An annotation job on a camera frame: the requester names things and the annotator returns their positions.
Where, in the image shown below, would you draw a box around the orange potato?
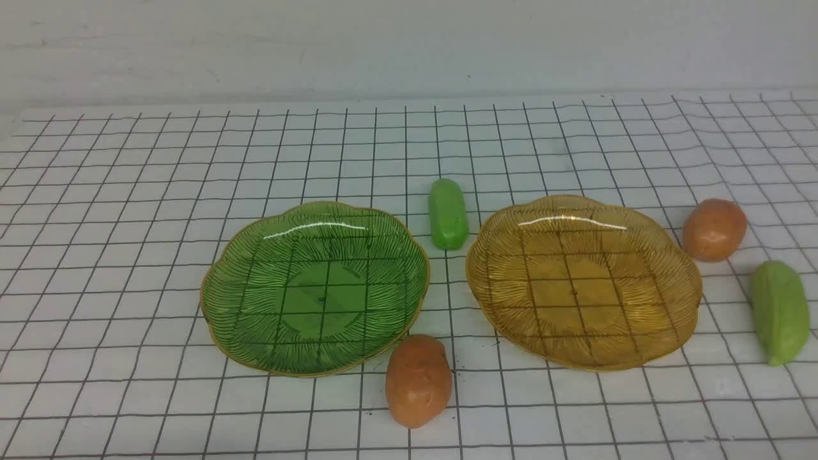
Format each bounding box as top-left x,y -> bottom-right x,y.
683,198 -> 748,263
385,334 -> 452,430

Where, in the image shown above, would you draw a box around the green glass plate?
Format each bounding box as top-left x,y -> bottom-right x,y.
199,201 -> 431,378

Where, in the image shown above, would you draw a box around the amber glass plate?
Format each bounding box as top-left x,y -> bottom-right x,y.
465,194 -> 703,372

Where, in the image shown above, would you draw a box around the pointed pale green gourd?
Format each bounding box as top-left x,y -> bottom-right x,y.
750,260 -> 810,367

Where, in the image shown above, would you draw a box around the smooth green cucumber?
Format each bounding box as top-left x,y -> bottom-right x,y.
428,178 -> 468,250

